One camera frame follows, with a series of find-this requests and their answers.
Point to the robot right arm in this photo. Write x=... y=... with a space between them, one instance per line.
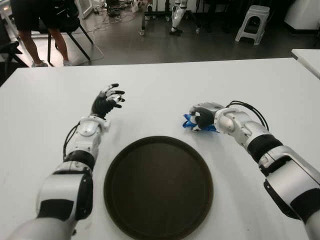
x=255 y=140

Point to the white side table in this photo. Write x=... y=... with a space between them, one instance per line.
x=308 y=58

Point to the white bag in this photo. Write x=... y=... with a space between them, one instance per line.
x=135 y=6

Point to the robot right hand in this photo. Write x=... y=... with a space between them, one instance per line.
x=206 y=116

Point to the white plastic stool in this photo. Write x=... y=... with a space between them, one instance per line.
x=253 y=12

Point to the round dark brown tray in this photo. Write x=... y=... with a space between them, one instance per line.
x=158 y=190

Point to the white humanoid robot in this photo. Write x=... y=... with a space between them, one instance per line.
x=176 y=16

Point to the black chair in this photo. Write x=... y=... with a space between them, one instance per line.
x=75 y=22

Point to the white framed panel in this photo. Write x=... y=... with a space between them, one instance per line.
x=86 y=10

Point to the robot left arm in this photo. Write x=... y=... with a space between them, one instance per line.
x=86 y=130

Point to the white cabinet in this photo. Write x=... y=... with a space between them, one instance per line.
x=305 y=15

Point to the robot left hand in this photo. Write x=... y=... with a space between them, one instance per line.
x=102 y=105

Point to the black chair part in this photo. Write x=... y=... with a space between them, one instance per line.
x=7 y=57

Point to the person in black shorts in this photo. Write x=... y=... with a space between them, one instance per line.
x=32 y=15

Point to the blue Oreo packet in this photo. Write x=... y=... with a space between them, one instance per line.
x=188 y=121

